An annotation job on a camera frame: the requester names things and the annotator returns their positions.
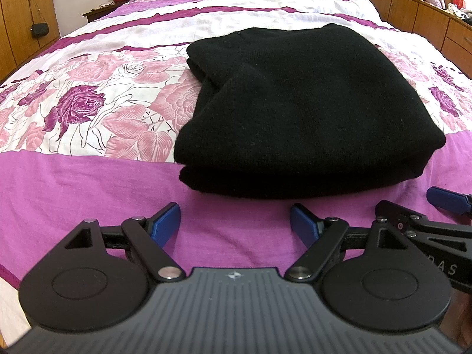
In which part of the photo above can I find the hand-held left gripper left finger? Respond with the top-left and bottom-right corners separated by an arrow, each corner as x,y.
63,202 -> 187,281

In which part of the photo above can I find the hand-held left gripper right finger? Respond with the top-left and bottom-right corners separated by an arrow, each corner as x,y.
286,203 -> 408,281

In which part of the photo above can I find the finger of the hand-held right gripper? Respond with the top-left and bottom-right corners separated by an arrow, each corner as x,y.
375,199 -> 472,239
426,186 -> 472,216

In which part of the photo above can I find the black knit cardigan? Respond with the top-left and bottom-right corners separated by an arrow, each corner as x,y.
174,23 -> 448,200

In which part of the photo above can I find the purple floral bed blanket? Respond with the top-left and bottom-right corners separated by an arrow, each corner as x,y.
0,0 -> 472,292

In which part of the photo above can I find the brown wooden dresser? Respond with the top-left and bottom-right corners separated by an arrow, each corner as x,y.
369,0 -> 472,81

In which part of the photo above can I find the white crumpled cloth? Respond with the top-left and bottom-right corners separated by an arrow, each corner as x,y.
448,3 -> 472,20

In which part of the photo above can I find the dark wooden nightstand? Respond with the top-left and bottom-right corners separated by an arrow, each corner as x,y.
83,0 -> 123,23

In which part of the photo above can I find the small black hanging bag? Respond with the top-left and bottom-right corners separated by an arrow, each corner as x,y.
30,0 -> 50,39

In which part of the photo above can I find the brown wooden wardrobe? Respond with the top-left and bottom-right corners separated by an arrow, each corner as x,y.
0,0 -> 62,82

